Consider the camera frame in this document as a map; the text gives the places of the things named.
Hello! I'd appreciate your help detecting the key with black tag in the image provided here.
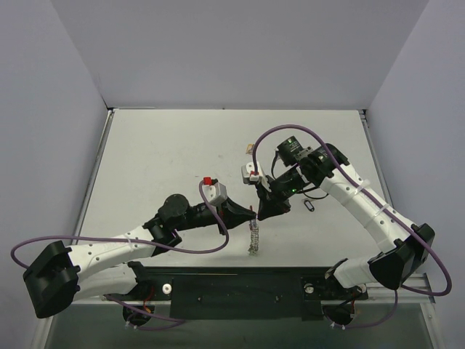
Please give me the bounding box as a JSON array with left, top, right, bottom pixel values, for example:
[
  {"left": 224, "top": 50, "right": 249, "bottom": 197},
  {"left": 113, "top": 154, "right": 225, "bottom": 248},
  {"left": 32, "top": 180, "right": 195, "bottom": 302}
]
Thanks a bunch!
[{"left": 302, "top": 198, "right": 315, "bottom": 212}]

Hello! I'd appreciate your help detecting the red handle spring keyring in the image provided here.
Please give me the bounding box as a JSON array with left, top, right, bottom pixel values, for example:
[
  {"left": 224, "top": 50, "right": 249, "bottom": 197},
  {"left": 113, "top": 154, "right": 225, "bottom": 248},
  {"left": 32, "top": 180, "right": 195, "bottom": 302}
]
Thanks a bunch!
[{"left": 248, "top": 217, "right": 259, "bottom": 255}]

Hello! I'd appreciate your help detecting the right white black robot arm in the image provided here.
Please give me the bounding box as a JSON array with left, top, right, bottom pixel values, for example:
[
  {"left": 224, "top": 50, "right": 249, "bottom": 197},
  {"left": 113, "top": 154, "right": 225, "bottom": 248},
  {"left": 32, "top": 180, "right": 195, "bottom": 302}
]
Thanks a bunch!
[{"left": 244, "top": 137, "right": 435, "bottom": 297}]

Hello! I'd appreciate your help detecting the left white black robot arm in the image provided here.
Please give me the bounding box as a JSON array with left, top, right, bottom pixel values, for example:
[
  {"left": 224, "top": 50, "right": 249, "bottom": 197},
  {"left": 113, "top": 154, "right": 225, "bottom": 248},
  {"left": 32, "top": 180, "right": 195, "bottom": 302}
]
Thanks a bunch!
[{"left": 23, "top": 193, "right": 256, "bottom": 318}]

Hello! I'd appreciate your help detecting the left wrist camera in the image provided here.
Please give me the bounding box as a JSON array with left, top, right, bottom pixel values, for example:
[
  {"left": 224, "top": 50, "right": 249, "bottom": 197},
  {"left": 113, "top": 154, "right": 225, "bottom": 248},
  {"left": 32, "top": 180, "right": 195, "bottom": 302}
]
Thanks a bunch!
[{"left": 201, "top": 177, "right": 227, "bottom": 207}]

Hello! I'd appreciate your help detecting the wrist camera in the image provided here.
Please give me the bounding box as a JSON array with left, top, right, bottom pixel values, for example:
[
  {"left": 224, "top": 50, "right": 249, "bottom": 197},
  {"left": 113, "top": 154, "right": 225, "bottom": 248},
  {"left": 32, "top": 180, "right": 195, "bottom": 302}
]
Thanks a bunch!
[
  {"left": 241, "top": 162, "right": 271, "bottom": 192},
  {"left": 201, "top": 177, "right": 227, "bottom": 207}
]

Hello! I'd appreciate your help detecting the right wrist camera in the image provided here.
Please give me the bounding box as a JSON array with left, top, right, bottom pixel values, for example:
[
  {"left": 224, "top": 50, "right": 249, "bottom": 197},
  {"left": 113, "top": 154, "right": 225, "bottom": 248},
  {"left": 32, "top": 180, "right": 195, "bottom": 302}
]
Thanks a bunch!
[{"left": 241, "top": 162, "right": 271, "bottom": 192}]

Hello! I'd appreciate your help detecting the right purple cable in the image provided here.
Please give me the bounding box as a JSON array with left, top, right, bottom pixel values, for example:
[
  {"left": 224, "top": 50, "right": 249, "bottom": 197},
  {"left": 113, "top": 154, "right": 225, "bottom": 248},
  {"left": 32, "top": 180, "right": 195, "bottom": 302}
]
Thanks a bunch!
[{"left": 252, "top": 124, "right": 453, "bottom": 331}]

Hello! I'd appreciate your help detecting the purple cable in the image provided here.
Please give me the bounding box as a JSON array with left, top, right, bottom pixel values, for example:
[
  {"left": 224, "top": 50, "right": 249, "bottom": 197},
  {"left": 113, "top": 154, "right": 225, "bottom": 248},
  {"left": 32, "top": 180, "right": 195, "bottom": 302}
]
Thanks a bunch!
[
  {"left": 10, "top": 180, "right": 230, "bottom": 331},
  {"left": 252, "top": 124, "right": 453, "bottom": 331}
]

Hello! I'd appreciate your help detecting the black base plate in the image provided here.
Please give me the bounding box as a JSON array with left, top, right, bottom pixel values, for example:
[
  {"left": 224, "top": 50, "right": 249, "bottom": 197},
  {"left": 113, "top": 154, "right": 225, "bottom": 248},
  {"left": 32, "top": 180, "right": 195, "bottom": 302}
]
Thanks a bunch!
[{"left": 112, "top": 262, "right": 368, "bottom": 321}]

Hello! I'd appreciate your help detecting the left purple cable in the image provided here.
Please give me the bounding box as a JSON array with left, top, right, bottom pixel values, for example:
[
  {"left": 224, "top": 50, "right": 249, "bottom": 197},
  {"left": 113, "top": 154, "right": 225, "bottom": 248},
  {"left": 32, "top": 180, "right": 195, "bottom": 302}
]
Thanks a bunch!
[{"left": 10, "top": 180, "right": 230, "bottom": 331}]

